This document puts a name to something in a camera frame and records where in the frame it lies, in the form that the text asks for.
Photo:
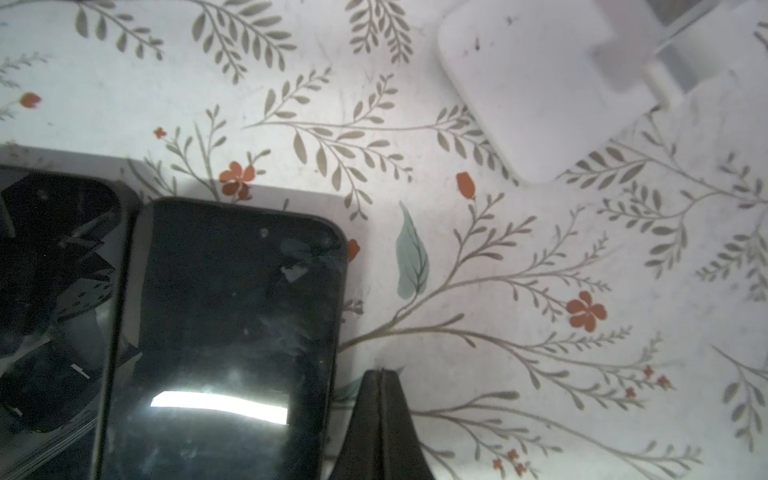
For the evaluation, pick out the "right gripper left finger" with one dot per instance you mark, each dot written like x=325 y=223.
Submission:
x=360 y=457

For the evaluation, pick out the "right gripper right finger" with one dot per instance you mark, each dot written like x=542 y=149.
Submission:
x=401 y=451

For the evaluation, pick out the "black phone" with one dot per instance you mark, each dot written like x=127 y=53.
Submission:
x=225 y=346
x=64 y=246

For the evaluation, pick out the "white folding phone stand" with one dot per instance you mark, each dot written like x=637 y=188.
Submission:
x=548 y=82

